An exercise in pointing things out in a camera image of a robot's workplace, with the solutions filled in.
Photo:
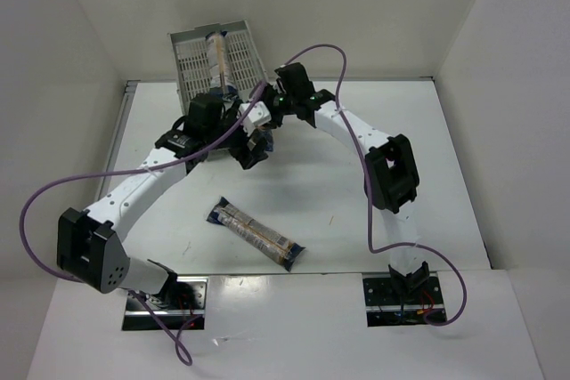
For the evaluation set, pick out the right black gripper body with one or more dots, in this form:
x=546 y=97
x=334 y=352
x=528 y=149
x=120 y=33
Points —
x=270 y=98

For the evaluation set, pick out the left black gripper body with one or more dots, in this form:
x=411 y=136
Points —
x=248 y=156

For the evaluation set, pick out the blue orange spaghetti bag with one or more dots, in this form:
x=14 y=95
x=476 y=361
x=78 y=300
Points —
x=267 y=134
x=221 y=82

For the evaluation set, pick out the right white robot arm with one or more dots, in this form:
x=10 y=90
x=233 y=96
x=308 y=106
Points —
x=390 y=173

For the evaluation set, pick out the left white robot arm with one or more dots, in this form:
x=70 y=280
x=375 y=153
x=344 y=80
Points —
x=90 y=242

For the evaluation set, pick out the grey stacked tray shelf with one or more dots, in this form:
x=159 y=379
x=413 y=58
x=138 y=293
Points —
x=196 y=64

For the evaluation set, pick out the blue silver spaghetti bag front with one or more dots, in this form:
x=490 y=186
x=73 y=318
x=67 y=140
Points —
x=280 y=249

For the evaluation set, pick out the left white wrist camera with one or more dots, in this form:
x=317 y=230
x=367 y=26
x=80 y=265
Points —
x=256 y=115

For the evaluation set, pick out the aluminium frame rail left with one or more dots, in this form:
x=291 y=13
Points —
x=120 y=124

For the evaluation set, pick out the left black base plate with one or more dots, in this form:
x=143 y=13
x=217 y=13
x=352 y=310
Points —
x=185 y=308

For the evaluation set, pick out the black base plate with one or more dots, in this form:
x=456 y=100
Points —
x=385 y=308
x=185 y=308

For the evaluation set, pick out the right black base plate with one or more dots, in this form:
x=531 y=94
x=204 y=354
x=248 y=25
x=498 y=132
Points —
x=385 y=308

